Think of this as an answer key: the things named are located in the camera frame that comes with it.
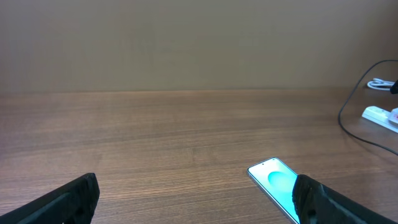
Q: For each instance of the blue Galaxy smartphone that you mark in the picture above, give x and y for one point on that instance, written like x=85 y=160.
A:
x=277 y=181

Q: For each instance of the white power strip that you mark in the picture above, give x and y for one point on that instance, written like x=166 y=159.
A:
x=384 y=118

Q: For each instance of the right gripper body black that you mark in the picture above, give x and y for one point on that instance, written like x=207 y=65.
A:
x=394 y=88

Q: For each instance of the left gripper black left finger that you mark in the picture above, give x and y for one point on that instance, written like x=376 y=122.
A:
x=74 y=202

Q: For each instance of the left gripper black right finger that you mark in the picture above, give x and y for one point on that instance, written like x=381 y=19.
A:
x=319 y=204

